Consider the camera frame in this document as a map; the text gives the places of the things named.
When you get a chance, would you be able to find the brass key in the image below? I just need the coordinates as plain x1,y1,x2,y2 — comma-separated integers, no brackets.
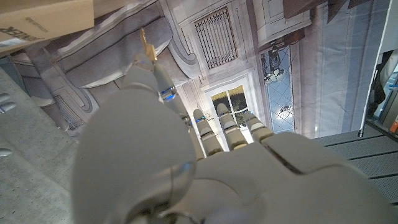
139,27,158,62

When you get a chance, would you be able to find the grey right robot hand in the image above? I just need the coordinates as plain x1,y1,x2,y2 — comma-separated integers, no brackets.
0,92,17,158

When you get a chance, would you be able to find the white wall post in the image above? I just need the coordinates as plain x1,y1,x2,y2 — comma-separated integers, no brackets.
379,0,398,54

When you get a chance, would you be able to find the brown cardboard box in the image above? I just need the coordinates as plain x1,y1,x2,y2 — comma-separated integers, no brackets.
0,0,95,58

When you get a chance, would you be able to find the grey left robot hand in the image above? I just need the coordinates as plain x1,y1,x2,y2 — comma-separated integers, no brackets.
70,52,398,224

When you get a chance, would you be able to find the printed living room backdrop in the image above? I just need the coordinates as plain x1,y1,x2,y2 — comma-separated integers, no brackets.
0,0,392,147

